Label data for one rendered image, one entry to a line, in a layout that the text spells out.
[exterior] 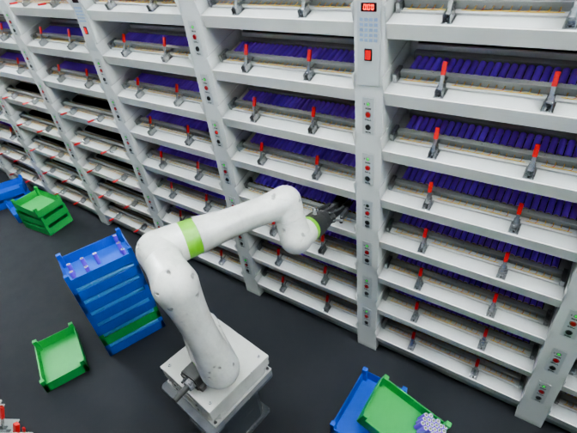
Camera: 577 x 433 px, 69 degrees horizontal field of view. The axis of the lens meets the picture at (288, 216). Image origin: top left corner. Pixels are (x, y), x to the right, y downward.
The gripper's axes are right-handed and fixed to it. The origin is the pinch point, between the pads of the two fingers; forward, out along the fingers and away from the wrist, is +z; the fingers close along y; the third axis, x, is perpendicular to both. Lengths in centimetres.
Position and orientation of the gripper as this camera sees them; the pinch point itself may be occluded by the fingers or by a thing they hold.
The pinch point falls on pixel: (343, 204)
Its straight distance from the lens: 169.3
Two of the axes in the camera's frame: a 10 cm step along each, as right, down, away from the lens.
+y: -8.3, -2.6, 5.0
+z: 5.6, -3.5, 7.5
